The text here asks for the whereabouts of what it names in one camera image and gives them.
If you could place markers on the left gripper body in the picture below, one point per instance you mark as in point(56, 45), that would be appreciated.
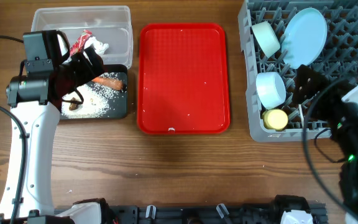
point(79, 71)

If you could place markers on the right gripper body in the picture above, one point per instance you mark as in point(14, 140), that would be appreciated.
point(331, 109)

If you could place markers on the red snack wrapper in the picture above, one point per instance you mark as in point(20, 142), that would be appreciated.
point(79, 45)

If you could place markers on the white tissue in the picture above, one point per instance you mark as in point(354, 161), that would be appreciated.
point(99, 47)

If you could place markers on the orange carrot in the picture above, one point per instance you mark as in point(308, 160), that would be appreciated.
point(112, 83)

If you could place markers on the white rice pile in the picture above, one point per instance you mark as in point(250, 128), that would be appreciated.
point(92, 102)

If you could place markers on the light blue bowl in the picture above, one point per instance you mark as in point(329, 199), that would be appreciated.
point(270, 89)

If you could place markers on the dark dried mushroom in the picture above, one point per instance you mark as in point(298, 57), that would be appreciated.
point(73, 105)

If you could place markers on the large light blue plate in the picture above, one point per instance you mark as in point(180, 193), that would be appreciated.
point(304, 38)

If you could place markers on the yellow plastic cup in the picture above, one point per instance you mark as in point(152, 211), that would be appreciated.
point(275, 119)

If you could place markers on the green bowl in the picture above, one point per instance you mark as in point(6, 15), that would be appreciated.
point(266, 38)

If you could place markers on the white plastic spoon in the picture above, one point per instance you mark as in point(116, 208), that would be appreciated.
point(300, 109)

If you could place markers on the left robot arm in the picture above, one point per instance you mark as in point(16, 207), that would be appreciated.
point(35, 98)

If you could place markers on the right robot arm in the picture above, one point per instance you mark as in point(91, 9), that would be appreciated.
point(346, 136)

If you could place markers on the grey dishwasher rack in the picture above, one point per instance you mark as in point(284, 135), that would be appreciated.
point(339, 56)

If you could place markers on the black rectangular tray bin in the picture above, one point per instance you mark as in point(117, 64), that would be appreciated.
point(120, 105)

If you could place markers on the clear plastic bin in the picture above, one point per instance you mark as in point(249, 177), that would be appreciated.
point(109, 24)

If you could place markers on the red serving tray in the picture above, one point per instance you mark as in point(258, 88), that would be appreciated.
point(183, 80)

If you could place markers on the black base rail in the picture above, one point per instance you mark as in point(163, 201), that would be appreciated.
point(249, 214)

